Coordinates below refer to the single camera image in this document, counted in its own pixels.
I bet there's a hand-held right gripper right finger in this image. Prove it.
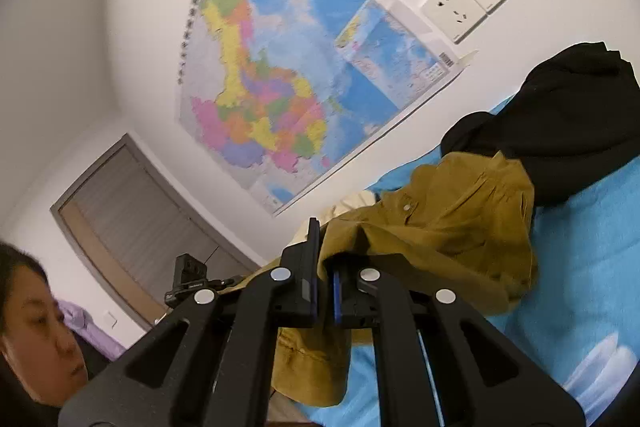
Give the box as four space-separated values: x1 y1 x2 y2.
325 252 587 427

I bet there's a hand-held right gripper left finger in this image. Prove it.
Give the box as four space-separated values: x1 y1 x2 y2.
57 217 321 427

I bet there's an olive green jacket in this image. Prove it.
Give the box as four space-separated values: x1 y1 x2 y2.
240 151 539 408

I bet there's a grey door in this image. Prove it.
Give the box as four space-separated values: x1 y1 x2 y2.
50 132 269 333

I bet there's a cream garment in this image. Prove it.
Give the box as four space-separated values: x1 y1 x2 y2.
292 189 381 249

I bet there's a purple cloth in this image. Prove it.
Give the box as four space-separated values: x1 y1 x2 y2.
57 299 126 363

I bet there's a person's face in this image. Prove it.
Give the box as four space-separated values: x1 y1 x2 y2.
0 241 91 408

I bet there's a blue floral bed sheet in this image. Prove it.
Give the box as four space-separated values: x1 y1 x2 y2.
270 94 640 427

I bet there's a black garment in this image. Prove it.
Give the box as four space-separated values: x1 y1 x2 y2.
440 41 640 208

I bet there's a colourful wall map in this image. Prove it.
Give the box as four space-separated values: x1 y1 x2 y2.
172 0 479 219

